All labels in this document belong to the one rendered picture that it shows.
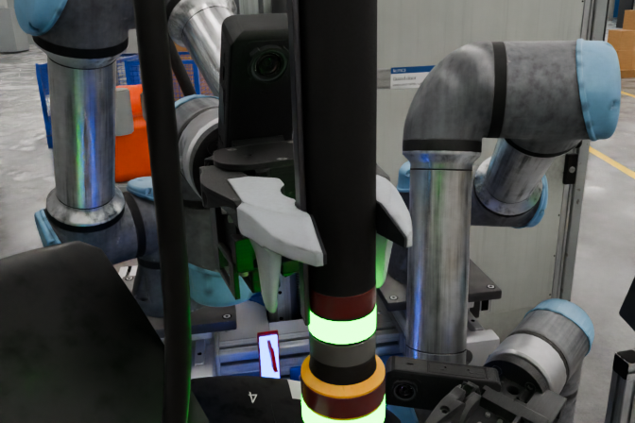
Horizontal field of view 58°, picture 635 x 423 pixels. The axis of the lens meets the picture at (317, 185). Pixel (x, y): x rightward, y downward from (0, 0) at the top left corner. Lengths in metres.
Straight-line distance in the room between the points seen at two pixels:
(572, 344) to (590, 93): 0.28
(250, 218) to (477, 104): 0.46
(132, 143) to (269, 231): 3.92
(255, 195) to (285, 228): 0.04
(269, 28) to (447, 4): 1.93
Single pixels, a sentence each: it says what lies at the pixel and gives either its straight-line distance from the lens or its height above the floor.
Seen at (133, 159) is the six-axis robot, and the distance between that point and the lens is 4.19.
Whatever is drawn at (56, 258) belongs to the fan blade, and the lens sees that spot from 0.38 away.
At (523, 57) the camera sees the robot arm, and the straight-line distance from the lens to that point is 0.70.
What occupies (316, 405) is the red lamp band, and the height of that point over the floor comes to 1.37.
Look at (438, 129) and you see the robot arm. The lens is 0.68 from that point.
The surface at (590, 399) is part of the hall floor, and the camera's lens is 2.70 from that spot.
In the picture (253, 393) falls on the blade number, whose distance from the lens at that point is 0.59.
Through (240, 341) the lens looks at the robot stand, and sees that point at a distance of 1.14.
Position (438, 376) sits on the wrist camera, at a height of 1.21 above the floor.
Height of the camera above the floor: 1.56
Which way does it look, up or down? 18 degrees down
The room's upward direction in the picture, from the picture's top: 2 degrees counter-clockwise
